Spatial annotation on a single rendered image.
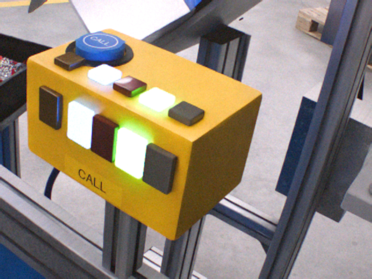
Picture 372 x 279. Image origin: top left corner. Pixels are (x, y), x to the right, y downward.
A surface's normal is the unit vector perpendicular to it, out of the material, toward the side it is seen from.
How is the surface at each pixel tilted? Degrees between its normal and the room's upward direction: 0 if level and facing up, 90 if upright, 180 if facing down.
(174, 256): 90
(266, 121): 1
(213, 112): 0
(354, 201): 90
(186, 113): 0
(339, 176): 90
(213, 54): 90
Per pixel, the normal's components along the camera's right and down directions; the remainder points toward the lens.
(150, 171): -0.56, 0.38
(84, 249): 0.14, -0.83
